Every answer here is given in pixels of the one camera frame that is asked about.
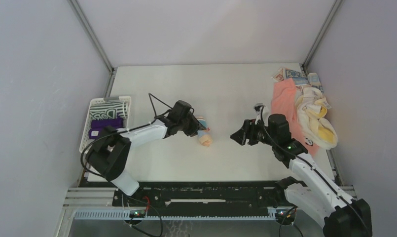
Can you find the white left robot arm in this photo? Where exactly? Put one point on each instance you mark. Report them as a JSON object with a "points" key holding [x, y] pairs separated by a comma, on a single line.
{"points": [[108, 154]]}

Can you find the left base control board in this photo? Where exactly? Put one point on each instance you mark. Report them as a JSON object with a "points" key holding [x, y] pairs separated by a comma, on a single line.
{"points": [[137, 214]]}

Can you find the right aluminium frame post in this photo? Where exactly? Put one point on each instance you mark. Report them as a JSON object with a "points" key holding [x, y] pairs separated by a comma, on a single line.
{"points": [[322, 33]]}

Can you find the orange polka dot towel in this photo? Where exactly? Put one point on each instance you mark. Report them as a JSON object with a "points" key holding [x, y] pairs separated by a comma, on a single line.
{"points": [[204, 136]]}

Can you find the base control board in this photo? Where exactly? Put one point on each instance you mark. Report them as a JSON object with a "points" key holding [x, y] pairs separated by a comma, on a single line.
{"points": [[285, 213], [137, 214]]}

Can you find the blue patterned towel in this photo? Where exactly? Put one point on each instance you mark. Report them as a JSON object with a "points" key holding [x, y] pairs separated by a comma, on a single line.
{"points": [[300, 79]]}

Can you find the left aluminium frame post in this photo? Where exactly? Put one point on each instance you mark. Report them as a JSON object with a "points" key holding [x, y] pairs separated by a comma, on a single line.
{"points": [[81, 16]]}

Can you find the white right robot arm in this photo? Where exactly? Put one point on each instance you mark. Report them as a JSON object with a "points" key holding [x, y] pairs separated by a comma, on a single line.
{"points": [[333, 209]]}

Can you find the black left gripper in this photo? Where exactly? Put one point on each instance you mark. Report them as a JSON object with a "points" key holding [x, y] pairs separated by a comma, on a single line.
{"points": [[195, 126]]}

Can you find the white plastic basket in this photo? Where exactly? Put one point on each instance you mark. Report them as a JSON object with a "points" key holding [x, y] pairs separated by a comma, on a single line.
{"points": [[85, 140]]}

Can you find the aluminium frame post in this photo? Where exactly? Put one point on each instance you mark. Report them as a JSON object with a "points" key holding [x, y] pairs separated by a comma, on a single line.
{"points": [[322, 33], [81, 16]]}

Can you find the pink towel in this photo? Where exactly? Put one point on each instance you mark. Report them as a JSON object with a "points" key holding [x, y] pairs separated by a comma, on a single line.
{"points": [[283, 103]]}

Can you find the right base control board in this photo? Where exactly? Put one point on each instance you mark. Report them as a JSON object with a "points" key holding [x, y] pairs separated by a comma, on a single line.
{"points": [[285, 213]]}

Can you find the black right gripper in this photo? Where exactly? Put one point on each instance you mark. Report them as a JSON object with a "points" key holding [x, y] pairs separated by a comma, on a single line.
{"points": [[246, 132]]}

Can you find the black white zebra towel roll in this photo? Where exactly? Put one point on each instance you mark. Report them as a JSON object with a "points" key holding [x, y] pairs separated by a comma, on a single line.
{"points": [[109, 110]]}

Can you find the purple towel roll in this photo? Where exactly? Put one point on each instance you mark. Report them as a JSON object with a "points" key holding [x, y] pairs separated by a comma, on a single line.
{"points": [[98, 125]]}

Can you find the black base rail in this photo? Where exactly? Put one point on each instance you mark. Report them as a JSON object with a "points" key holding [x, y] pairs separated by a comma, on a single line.
{"points": [[204, 199]]}

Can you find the white yellow towel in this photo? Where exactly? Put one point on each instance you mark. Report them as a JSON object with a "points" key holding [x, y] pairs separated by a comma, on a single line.
{"points": [[311, 109]]}

